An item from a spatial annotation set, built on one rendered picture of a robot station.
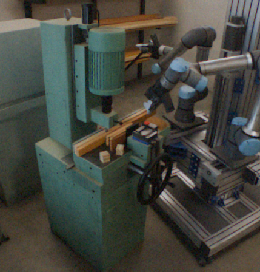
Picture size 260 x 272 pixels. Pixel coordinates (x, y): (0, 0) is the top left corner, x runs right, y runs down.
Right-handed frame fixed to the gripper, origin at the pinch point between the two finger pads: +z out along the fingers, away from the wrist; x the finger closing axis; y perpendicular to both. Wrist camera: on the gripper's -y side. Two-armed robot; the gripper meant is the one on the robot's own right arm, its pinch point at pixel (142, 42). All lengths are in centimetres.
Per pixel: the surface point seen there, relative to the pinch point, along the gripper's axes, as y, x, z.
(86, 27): -39, -82, -43
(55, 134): 25, -100, -21
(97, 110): 5, -85, -48
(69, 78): -13, -92, -36
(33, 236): 106, -137, -11
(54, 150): 30, -107, -29
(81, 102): 0, -90, -42
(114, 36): -36, -80, -61
